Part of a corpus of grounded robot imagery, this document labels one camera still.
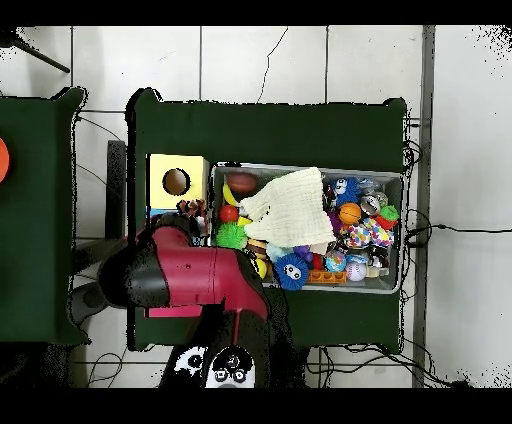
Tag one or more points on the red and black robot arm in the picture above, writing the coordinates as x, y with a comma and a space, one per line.
192, 276

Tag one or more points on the wooden box with three holes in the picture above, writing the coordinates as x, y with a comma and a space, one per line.
188, 168

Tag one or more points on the red ball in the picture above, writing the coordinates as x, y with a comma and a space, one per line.
228, 214

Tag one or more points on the yellow toy banana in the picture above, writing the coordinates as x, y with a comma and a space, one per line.
228, 196

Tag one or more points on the brown toy football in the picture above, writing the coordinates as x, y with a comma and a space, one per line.
242, 182

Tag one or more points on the green spiky puffer ball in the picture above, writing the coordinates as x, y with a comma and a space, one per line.
231, 236

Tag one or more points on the cream waffle cloth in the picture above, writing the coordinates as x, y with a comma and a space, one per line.
292, 212

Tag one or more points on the yellow tennis ball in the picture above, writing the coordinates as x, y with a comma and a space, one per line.
262, 267

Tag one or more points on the large blue fuzzy eyed ball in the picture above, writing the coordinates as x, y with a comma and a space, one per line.
291, 272

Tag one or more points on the dark green table cloth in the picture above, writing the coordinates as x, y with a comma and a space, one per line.
32, 240
280, 128

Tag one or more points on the small blue fuzzy eyed ball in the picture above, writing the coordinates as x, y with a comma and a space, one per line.
346, 190

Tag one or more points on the globe print ball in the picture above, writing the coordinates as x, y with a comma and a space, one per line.
335, 260

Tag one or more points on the orange toy basketball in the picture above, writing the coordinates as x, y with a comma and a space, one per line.
350, 212

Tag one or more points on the black panel stand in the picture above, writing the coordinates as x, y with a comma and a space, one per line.
116, 180

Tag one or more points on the grey round base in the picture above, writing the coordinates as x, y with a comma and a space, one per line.
86, 304

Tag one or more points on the orange disc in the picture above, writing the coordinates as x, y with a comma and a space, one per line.
3, 160

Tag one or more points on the black tripod leg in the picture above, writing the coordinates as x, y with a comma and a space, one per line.
42, 55

